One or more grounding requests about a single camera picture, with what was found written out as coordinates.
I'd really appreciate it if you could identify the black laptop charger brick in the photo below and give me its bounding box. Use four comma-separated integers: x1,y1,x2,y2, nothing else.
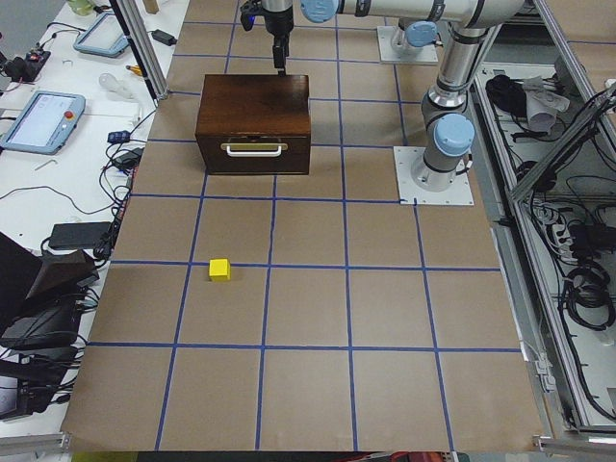
48,221,111,250

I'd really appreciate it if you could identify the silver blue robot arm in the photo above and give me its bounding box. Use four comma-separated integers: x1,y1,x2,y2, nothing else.
300,1,524,193
391,18,438,61

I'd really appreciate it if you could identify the wooden drawer with white handle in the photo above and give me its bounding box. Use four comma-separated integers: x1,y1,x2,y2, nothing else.
197,136,310,175

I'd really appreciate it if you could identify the blue teach pendant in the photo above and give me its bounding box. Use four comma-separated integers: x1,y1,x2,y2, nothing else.
73,12,129,58
1,90,86,155

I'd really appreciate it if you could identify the yellow cube block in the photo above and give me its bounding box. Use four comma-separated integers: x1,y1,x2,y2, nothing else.
208,258,231,282

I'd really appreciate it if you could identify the dark wooden drawer box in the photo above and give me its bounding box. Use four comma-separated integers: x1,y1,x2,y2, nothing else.
195,74,311,152

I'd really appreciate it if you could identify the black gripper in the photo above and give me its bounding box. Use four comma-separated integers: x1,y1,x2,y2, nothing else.
261,0,294,76

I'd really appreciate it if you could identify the blue teach pendant far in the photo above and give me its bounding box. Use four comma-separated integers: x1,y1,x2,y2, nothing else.
73,12,129,58

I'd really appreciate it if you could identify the black power adapter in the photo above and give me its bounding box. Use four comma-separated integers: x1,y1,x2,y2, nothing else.
151,29,177,46

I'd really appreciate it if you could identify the black monitor stand equipment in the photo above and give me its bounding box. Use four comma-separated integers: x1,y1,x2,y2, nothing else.
1,235,98,421

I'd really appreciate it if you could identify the blue teach pendant near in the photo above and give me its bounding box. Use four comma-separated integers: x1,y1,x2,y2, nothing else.
1,90,86,155

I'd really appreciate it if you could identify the aluminium frame post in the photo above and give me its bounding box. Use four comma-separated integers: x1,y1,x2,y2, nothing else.
110,0,168,101

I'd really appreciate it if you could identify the small blue usb device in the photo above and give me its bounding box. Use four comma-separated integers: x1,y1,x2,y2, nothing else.
107,130,131,144

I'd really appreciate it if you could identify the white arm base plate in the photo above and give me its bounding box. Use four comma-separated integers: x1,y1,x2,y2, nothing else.
394,146,475,206
376,26,438,65

